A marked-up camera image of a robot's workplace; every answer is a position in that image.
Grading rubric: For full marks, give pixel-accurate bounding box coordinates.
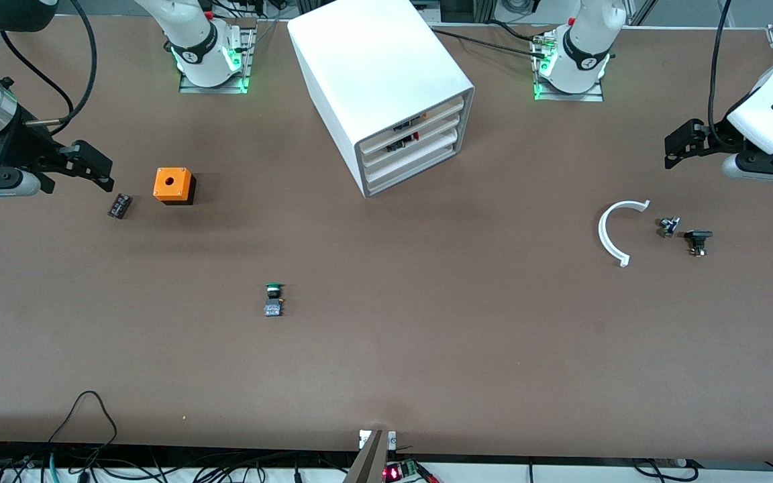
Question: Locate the white lowest cabinet drawer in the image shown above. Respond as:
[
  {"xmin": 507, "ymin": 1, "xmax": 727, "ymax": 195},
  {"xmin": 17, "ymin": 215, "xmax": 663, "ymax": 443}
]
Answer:
[{"xmin": 364, "ymin": 133, "xmax": 461, "ymax": 193}]

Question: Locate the green push button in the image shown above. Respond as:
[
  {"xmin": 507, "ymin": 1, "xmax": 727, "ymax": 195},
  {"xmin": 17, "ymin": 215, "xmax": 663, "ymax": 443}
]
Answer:
[{"xmin": 264, "ymin": 282, "xmax": 286, "ymax": 318}]

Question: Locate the black button component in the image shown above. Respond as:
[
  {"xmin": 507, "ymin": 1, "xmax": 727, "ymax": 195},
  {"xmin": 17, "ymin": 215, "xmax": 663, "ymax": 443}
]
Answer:
[{"xmin": 684, "ymin": 229, "xmax": 714, "ymax": 258}]

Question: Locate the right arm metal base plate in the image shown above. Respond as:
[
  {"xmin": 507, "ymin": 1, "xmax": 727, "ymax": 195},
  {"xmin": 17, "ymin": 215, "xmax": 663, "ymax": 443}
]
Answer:
[{"xmin": 178, "ymin": 25, "xmax": 257, "ymax": 95}]

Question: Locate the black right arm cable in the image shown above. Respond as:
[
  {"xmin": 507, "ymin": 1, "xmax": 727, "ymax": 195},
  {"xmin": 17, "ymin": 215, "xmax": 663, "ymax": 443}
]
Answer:
[{"xmin": 0, "ymin": 0, "xmax": 99, "ymax": 138}]

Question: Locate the white highest cabinet drawer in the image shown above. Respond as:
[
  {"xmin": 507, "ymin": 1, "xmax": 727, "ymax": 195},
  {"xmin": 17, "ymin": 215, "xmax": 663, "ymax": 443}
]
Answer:
[{"xmin": 358, "ymin": 97, "xmax": 465, "ymax": 156}]

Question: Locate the orange button box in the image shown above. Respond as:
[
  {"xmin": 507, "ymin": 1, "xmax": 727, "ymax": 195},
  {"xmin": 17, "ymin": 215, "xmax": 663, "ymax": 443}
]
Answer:
[{"xmin": 153, "ymin": 167, "xmax": 197, "ymax": 206}]

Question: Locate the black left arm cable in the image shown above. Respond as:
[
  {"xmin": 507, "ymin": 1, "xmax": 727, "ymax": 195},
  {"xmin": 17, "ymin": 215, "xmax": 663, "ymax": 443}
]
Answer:
[{"xmin": 709, "ymin": 0, "xmax": 736, "ymax": 145}]

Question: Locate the white curved plastic arc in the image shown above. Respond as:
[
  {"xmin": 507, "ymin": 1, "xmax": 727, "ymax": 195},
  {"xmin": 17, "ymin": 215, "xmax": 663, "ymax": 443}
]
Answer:
[{"xmin": 598, "ymin": 200, "xmax": 651, "ymax": 268}]

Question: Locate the black table cable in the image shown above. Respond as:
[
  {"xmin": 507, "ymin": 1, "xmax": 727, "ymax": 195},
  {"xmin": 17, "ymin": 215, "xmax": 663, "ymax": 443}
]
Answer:
[{"xmin": 430, "ymin": 20, "xmax": 552, "ymax": 61}]

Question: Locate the circuit board with red LED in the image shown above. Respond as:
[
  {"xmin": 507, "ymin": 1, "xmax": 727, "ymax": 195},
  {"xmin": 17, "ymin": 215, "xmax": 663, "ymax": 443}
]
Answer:
[{"xmin": 382, "ymin": 458, "xmax": 441, "ymax": 483}]

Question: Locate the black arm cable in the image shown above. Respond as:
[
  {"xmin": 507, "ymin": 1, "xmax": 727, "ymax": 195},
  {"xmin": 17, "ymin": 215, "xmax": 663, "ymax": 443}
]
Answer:
[
  {"xmin": 709, "ymin": 0, "xmax": 736, "ymax": 145},
  {"xmin": 0, "ymin": 0, "xmax": 99, "ymax": 138}
]

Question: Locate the white middle cabinet drawer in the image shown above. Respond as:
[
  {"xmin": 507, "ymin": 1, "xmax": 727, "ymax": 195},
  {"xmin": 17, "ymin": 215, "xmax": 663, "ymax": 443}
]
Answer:
[{"xmin": 362, "ymin": 115, "xmax": 462, "ymax": 174}]

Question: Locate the white drawer cabinet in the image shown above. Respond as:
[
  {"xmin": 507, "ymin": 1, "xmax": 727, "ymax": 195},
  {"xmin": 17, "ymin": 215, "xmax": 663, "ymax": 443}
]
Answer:
[{"xmin": 287, "ymin": 0, "xmax": 476, "ymax": 199}]

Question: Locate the black looped cable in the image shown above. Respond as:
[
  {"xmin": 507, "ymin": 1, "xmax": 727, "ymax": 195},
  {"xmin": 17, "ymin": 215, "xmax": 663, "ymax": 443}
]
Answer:
[{"xmin": 48, "ymin": 390, "xmax": 119, "ymax": 458}]

